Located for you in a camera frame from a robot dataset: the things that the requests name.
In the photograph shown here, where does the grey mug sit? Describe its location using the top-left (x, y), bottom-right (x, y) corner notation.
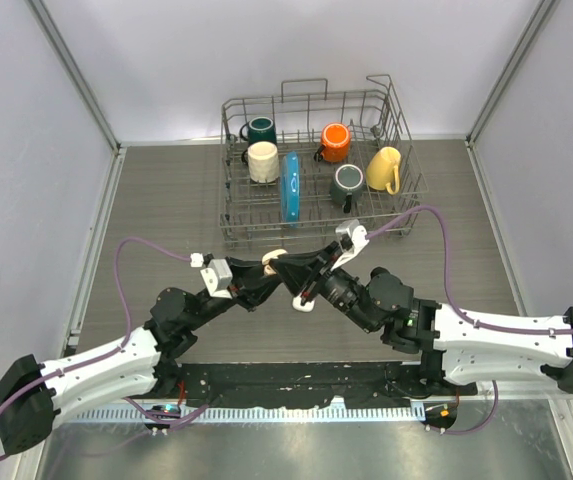
top-left (329, 164), bottom-right (365, 214)

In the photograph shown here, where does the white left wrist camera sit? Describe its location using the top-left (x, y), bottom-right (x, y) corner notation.
top-left (190, 253), bottom-right (233, 299)

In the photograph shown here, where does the grey wire dish rack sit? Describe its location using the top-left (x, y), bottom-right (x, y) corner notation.
top-left (219, 74), bottom-right (427, 248)

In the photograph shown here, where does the orange mug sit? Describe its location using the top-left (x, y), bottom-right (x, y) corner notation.
top-left (314, 122), bottom-right (351, 164)

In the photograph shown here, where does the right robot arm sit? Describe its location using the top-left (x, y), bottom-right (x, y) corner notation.
top-left (262, 244), bottom-right (573, 395)

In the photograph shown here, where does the beige earbud charging case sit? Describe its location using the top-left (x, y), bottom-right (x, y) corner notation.
top-left (260, 248), bottom-right (288, 277)

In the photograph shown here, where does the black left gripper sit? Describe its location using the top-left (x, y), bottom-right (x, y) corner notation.
top-left (187, 256), bottom-right (281, 331)

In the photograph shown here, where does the dark green mug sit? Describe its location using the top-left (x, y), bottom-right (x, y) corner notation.
top-left (239, 116), bottom-right (277, 145)

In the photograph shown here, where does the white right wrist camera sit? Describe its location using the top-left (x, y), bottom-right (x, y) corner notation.
top-left (331, 219), bottom-right (370, 271)

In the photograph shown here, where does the white slotted cable duct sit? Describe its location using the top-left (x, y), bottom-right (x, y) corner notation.
top-left (70, 398), bottom-right (425, 424)

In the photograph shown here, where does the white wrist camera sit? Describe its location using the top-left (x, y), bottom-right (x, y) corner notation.
top-left (331, 219), bottom-right (370, 271)
top-left (190, 253), bottom-right (233, 299)

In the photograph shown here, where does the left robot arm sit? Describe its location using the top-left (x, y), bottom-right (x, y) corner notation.
top-left (0, 249), bottom-right (286, 461)

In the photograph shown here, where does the white earbud charging case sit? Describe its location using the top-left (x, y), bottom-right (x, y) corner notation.
top-left (292, 296), bottom-right (315, 313)

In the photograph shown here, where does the yellow mug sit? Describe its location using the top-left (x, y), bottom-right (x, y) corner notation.
top-left (366, 146), bottom-right (401, 195)

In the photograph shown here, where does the cream ribbed mug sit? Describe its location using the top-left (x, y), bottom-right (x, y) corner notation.
top-left (242, 141), bottom-right (279, 184)

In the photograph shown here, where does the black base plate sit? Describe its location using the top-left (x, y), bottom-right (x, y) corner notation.
top-left (120, 360), bottom-right (480, 411)

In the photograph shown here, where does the blue plastic plate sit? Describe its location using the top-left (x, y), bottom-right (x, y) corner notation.
top-left (279, 151), bottom-right (301, 226)

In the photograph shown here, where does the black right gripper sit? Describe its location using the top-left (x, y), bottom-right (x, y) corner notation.
top-left (270, 241), bottom-right (378, 334)

